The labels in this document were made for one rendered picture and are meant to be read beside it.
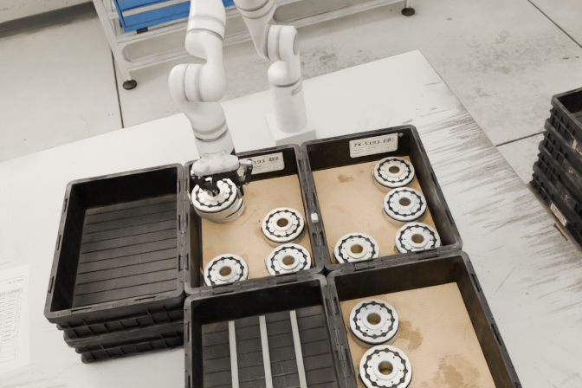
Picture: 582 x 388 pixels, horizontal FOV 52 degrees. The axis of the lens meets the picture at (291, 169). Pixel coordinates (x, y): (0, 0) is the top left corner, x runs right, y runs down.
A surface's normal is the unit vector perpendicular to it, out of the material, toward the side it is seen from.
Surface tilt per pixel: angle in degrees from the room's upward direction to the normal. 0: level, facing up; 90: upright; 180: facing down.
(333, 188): 0
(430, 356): 0
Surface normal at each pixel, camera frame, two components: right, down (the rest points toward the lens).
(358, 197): -0.11, -0.68
